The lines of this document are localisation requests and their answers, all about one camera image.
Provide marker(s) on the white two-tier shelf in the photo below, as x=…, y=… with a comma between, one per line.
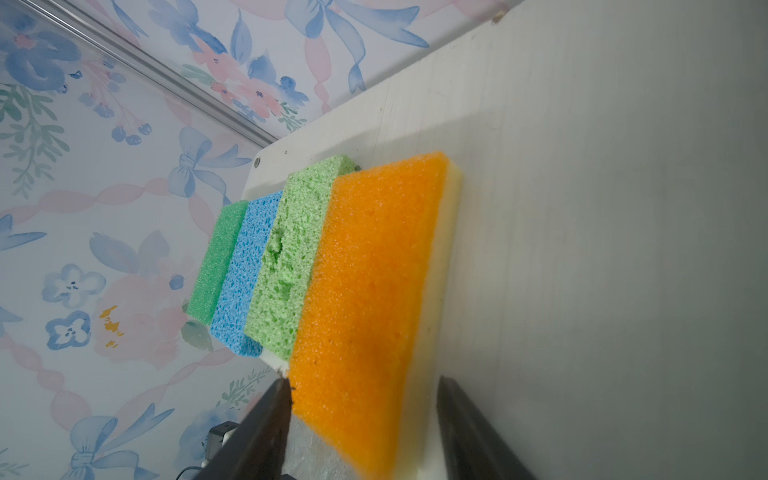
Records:
x=607, y=301

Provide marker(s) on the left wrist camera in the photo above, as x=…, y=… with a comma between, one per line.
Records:
x=216, y=439

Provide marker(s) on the dark green sponge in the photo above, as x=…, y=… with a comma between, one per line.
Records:
x=203, y=301

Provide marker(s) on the orange sponge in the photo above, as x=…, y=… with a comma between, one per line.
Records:
x=362, y=364

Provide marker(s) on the light green sponge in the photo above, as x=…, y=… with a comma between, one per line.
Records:
x=287, y=261

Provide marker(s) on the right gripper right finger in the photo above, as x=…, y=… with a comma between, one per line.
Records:
x=472, y=448

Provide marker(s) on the blue sponge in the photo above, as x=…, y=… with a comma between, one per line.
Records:
x=254, y=222

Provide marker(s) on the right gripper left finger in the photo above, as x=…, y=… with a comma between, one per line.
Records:
x=257, y=449

